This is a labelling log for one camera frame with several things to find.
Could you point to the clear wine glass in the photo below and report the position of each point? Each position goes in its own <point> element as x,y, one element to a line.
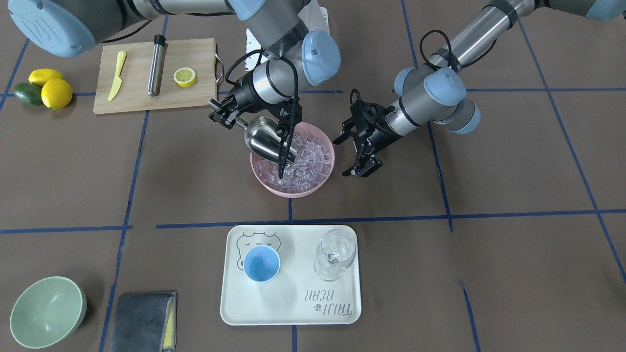
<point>335,253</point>

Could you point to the lemon half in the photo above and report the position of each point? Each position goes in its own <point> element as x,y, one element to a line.
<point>185,77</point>

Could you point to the cream serving tray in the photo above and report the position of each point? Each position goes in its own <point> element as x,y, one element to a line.
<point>296,295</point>

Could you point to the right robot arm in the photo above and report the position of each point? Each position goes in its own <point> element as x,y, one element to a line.
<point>298,57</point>

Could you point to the yellow plastic knife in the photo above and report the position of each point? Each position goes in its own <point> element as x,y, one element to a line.
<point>117,80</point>

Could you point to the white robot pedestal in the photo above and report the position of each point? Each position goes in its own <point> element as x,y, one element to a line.
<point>315,17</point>

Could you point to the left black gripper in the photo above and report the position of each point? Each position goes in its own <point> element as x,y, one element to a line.
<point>382,128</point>

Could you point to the yellow lemon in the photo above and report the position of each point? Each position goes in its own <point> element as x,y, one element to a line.
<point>40,77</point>
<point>56,94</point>

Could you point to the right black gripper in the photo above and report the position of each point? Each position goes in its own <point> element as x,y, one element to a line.
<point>243,93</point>

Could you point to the green bowl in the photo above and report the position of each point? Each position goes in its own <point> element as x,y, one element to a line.
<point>47,312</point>

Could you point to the metal ice scoop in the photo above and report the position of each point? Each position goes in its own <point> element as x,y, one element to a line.
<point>261,138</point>

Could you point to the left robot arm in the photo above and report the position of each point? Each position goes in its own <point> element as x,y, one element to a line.
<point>434,92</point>

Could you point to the grey folded cloth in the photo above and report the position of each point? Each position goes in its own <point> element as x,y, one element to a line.
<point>145,322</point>

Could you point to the light blue cup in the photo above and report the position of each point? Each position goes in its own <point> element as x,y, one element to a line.
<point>262,263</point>

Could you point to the green avocado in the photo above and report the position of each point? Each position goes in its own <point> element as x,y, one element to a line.
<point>28,93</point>

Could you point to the pink bowl of ice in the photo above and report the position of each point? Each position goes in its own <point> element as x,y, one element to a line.
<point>314,163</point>

